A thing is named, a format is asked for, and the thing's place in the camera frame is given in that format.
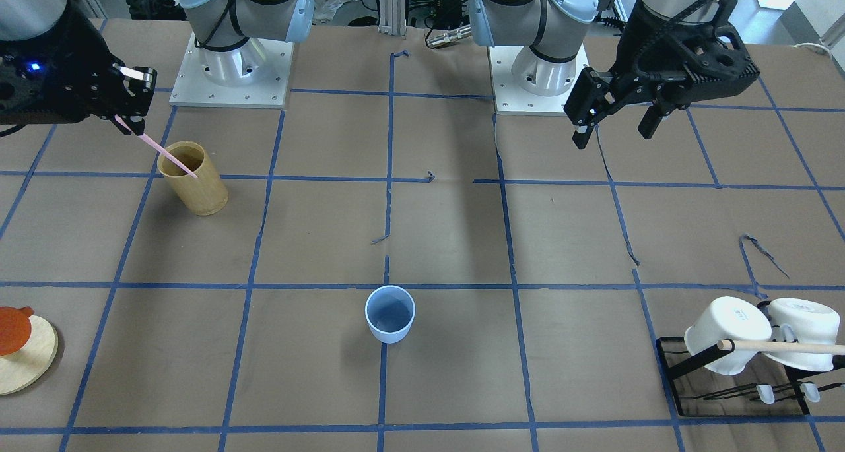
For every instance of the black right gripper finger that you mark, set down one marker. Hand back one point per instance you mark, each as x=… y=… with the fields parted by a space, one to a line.
x=132 y=90
x=130 y=124

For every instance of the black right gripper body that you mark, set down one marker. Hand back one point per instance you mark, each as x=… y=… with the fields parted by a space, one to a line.
x=74 y=66

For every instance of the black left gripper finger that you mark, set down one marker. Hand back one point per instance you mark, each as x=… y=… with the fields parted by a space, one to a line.
x=591 y=99
x=652 y=118

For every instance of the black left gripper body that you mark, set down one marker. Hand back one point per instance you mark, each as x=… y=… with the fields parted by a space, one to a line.
x=638 y=48

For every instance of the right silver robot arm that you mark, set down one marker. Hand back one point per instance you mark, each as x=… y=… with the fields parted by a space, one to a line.
x=220 y=27

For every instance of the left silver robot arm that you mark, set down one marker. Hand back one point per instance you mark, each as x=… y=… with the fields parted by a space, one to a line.
x=549 y=34

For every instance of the bamboo chopstick holder cup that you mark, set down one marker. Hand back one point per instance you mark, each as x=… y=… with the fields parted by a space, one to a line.
x=196 y=181

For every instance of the orange cup on stand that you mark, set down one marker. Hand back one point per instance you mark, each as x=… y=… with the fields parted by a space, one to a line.
x=16 y=328

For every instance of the wooden cup tree stand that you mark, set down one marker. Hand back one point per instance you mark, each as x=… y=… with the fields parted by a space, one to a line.
x=22 y=369

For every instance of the light blue plastic cup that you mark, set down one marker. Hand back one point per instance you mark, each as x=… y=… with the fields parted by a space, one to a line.
x=390 y=312

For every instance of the white mug near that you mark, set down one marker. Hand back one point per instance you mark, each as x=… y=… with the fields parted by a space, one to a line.
x=727 y=318

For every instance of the white mug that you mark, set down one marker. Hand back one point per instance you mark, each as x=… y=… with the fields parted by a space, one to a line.
x=727 y=318
x=806 y=322

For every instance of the white mug far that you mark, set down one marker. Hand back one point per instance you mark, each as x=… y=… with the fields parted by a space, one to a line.
x=806 y=322

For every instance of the aluminium frame post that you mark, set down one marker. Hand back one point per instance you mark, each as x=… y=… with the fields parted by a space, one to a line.
x=392 y=17

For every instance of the black wire mug rack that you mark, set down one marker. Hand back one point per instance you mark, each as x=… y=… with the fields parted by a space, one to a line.
x=734 y=378

